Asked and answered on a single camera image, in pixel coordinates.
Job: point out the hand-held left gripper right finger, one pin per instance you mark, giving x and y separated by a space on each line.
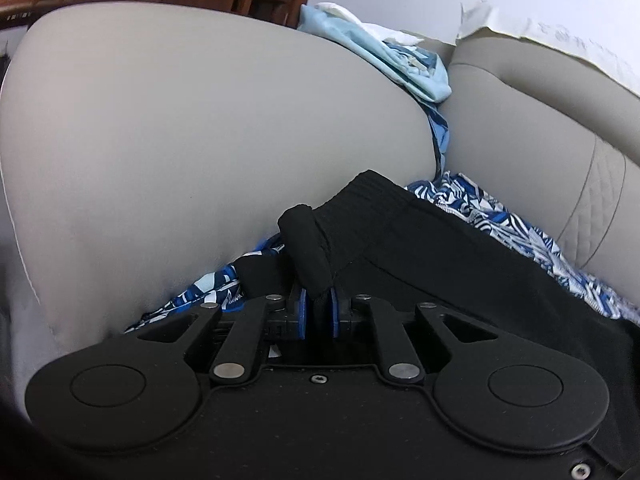
336 311

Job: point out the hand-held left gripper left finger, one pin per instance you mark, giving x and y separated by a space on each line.
299 310

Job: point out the black pants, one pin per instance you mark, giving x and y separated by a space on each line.
450 280

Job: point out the beige sofa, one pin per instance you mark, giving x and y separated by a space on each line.
210 150

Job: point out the blue white patterned blanket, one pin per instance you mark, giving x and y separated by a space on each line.
505 225

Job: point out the light blue cloth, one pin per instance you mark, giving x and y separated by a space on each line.
365 50

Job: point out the white cloth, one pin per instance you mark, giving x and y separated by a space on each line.
334 10

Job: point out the white paper sheet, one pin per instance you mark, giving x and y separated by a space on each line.
560 35

